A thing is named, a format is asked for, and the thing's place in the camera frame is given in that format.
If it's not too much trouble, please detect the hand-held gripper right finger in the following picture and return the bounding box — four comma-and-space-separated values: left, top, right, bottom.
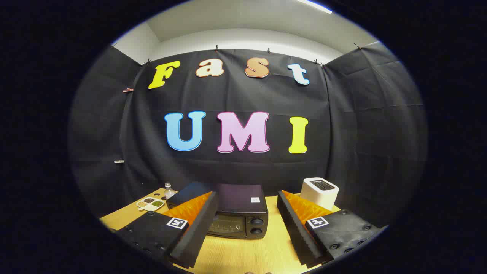
277, 190, 381, 269

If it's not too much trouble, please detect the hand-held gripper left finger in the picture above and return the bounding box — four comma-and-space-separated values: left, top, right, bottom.
114, 191, 220, 269

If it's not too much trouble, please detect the black toaster oven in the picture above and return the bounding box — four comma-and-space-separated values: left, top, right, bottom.
166, 182, 269, 240

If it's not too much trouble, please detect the white toaster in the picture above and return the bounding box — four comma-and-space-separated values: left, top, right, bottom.
300, 177, 339, 211

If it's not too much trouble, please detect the divided dish with seeds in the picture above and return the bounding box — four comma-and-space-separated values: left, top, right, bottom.
136, 197, 165, 212

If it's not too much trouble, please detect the black backdrop cloth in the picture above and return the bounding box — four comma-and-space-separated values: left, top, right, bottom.
68, 41, 428, 229

